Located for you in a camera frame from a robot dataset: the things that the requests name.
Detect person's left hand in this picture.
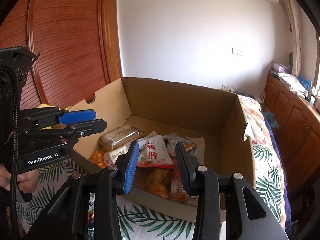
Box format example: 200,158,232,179
0,164,39,193

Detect clear-wrapped cracker pack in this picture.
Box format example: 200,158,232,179
98,125,140,151

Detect white red-lettered snack pouch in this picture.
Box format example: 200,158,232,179
137,135,175,170

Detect orange snack packet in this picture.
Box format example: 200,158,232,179
91,151,107,168

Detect yellow plush toy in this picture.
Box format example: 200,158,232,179
36,103,71,110

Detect brown cardboard box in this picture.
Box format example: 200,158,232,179
61,76,256,223

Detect leaf-patterned bed cover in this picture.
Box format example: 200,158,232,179
17,95,291,239

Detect wooden slatted headboard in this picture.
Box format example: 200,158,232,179
1,0,122,109

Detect wooden side cabinet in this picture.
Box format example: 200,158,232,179
264,74,319,195

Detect folded clothes pile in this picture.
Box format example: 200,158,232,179
270,61,312,99

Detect floral curtain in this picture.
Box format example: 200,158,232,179
284,0,302,77

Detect black braided cable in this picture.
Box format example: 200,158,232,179
0,60,22,230

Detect wall socket plate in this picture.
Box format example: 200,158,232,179
232,48,243,56

